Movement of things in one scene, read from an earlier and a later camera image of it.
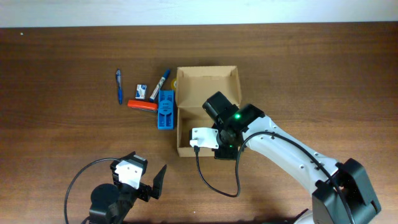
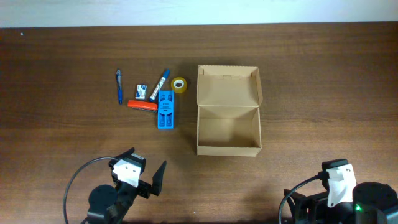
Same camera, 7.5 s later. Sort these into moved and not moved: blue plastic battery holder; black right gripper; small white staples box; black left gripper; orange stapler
Moved: black right gripper
Not moved: black left gripper; orange stapler; blue plastic battery holder; small white staples box
